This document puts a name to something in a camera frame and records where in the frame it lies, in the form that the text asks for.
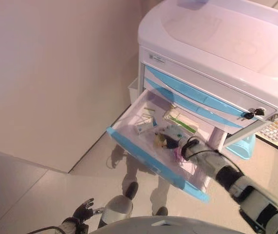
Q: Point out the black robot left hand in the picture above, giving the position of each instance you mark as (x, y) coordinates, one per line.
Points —
(82, 212)

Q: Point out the clear bottle yellow capsules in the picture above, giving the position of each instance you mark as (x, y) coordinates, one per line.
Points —
(160, 141)

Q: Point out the white medical cart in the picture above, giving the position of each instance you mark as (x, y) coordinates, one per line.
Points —
(214, 36)

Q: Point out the black cart keys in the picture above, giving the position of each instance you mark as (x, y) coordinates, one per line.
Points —
(254, 113)

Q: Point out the white box green stripe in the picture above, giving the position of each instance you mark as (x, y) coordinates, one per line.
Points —
(182, 119)

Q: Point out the blue waste bin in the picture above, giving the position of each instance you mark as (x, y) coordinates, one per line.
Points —
(242, 147)

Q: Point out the white side bin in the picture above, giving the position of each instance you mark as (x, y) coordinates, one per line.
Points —
(133, 91)

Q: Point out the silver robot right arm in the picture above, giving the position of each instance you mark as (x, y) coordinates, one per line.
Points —
(238, 180)

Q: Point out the blue white cart drawer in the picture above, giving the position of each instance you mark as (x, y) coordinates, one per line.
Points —
(202, 91)
(138, 151)
(197, 107)

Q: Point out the white perforated basket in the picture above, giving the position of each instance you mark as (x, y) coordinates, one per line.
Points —
(277, 131)

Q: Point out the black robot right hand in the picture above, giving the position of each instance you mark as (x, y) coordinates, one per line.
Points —
(174, 143)

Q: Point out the blue white medicine box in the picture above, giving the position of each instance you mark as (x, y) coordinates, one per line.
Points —
(154, 123)
(142, 128)

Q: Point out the small grey green box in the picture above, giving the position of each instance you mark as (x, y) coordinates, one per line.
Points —
(149, 111)

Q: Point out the pink white medicine box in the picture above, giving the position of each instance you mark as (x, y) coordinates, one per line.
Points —
(179, 154)

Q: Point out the grey robot torso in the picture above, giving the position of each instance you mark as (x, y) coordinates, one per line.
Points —
(168, 225)

